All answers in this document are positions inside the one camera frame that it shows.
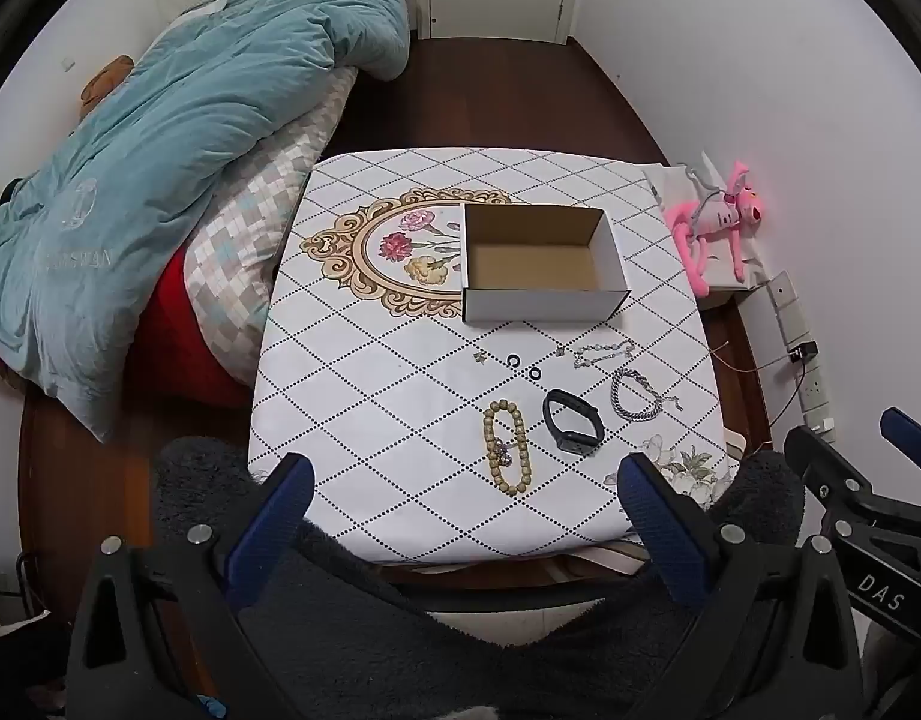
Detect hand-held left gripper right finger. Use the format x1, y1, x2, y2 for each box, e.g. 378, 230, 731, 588
616, 454, 863, 720

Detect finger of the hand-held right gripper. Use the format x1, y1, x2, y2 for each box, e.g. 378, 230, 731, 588
785, 426, 892, 522
880, 406, 921, 496

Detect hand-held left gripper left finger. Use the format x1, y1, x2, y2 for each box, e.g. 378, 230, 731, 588
66, 454, 317, 720

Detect black smart band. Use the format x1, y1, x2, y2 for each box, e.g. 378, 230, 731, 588
542, 388, 605, 456

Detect chunky silver chain bracelet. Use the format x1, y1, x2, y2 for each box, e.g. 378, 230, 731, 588
610, 367, 682, 425

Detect thin silver bracelet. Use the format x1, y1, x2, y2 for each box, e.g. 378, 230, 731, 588
572, 341, 635, 370

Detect tan beaded bracelet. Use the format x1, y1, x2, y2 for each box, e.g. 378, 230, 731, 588
482, 400, 538, 497

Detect cardboard box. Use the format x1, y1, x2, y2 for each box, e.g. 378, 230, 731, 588
460, 202, 632, 325

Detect white diamond-patterned tablecloth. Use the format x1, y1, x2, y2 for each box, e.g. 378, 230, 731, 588
246, 146, 735, 567

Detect dark fleece pants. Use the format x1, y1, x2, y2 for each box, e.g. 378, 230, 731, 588
152, 435, 806, 720

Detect red blanket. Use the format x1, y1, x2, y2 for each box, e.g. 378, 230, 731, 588
0, 247, 255, 410

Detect pink plush toy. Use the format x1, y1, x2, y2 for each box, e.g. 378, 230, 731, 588
662, 160, 769, 299

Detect checked pillow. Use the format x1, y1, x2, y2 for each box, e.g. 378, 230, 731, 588
182, 64, 360, 387

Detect grey clothes hanger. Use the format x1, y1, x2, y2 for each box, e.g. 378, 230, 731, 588
681, 163, 735, 241

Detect white paper bag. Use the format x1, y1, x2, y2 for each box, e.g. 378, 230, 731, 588
644, 161, 769, 293

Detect teal duvet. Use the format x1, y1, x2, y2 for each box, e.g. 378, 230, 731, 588
0, 0, 412, 443

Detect white wall socket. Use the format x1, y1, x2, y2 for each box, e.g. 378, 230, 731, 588
794, 360, 836, 436

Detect thin brown cable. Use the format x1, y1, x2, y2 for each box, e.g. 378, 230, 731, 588
711, 345, 795, 377

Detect grey wall socket panel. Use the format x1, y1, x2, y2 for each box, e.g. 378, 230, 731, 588
767, 270, 810, 350

